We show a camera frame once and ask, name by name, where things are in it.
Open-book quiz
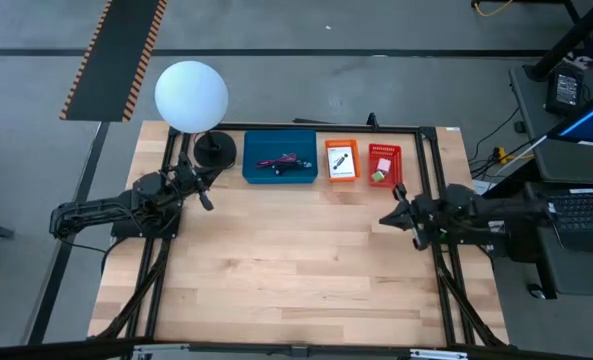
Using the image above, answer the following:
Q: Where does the black aluminium table frame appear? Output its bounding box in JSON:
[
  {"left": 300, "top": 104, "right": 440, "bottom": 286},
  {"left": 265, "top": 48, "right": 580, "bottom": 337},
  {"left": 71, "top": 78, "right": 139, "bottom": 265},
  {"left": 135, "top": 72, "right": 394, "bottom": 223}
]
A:
[{"left": 88, "top": 122, "right": 510, "bottom": 351}]

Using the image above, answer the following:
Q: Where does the purple cable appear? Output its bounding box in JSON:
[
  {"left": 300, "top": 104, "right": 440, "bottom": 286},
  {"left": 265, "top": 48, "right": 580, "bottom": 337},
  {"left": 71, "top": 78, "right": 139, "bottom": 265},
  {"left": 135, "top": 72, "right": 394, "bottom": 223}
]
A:
[{"left": 255, "top": 153, "right": 299, "bottom": 170}]

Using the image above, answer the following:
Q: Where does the black striped floor mat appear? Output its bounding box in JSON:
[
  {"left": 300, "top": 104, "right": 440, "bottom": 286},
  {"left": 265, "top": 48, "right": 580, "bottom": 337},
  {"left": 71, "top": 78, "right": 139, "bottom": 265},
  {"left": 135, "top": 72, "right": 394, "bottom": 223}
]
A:
[{"left": 59, "top": 0, "right": 169, "bottom": 123}]

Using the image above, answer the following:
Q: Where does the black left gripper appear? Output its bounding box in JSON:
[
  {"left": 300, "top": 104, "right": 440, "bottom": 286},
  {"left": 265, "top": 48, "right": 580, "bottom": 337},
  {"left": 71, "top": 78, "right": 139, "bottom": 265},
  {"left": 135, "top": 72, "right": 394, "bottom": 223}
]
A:
[{"left": 163, "top": 152, "right": 224, "bottom": 212}]

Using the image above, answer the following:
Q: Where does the red plastic basket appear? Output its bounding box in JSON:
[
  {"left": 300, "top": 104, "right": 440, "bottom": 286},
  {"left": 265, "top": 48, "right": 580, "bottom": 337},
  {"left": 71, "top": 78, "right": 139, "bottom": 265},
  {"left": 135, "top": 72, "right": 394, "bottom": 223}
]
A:
[{"left": 367, "top": 142, "right": 404, "bottom": 188}]

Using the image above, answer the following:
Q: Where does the black power brick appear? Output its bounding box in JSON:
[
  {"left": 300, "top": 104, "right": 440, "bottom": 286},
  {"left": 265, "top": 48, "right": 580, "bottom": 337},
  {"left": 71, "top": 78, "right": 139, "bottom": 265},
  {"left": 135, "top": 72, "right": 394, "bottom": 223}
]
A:
[{"left": 545, "top": 67, "right": 586, "bottom": 116}]

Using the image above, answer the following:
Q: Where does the orange plastic basket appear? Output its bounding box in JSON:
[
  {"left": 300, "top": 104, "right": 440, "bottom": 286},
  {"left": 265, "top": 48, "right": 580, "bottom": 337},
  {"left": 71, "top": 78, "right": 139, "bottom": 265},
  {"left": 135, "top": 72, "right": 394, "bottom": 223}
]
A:
[{"left": 324, "top": 139, "right": 362, "bottom": 184}]

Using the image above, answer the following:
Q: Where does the white globe lamp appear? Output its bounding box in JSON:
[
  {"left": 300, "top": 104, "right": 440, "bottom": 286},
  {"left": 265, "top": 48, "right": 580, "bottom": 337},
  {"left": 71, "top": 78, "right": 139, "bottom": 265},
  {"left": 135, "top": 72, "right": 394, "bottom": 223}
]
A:
[{"left": 154, "top": 60, "right": 238, "bottom": 172}]

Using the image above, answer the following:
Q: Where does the blue plastic bin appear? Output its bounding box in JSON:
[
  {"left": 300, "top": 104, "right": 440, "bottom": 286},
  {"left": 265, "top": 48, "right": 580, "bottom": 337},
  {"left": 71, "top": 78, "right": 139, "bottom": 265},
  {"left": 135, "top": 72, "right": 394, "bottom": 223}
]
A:
[{"left": 241, "top": 129, "right": 319, "bottom": 185}]

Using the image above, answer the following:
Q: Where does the yellow floor cable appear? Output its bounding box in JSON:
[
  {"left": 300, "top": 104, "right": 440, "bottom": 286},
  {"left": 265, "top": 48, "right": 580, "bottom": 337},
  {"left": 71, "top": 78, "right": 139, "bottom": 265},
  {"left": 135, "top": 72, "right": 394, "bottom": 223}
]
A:
[{"left": 473, "top": 0, "right": 515, "bottom": 17}]

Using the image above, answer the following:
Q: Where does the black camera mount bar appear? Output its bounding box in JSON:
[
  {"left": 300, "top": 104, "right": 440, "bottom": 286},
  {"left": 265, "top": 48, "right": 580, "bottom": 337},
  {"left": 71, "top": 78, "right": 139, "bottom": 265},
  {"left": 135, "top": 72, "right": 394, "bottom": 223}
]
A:
[{"left": 0, "top": 339, "right": 593, "bottom": 360}]

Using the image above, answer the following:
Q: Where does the black power cable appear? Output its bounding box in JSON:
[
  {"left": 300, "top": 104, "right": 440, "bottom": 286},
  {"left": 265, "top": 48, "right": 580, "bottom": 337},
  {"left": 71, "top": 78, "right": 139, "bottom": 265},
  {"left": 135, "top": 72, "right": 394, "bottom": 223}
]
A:
[{"left": 273, "top": 159, "right": 313, "bottom": 177}]

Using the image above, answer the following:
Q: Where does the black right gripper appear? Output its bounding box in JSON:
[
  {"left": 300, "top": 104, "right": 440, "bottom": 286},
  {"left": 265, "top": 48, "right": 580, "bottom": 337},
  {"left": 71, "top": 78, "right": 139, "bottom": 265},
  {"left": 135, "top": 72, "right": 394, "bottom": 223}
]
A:
[{"left": 379, "top": 183, "right": 447, "bottom": 251}]

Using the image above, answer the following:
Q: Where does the black laptop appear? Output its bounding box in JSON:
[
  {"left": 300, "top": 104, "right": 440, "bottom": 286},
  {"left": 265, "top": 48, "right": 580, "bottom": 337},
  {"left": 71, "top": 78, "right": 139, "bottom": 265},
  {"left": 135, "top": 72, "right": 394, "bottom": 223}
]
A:
[{"left": 545, "top": 187, "right": 593, "bottom": 254}]

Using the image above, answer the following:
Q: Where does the black desk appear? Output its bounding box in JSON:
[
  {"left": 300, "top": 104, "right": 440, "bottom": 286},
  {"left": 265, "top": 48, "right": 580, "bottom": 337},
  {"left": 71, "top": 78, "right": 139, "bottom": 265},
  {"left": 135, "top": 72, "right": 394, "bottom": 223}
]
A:
[{"left": 508, "top": 64, "right": 593, "bottom": 297}]

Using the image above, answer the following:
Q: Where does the black desk stand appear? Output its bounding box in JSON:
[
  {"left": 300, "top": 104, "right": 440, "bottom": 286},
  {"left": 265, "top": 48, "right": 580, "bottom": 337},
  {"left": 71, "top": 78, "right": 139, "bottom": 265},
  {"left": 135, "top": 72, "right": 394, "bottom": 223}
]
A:
[{"left": 525, "top": 0, "right": 593, "bottom": 81}]

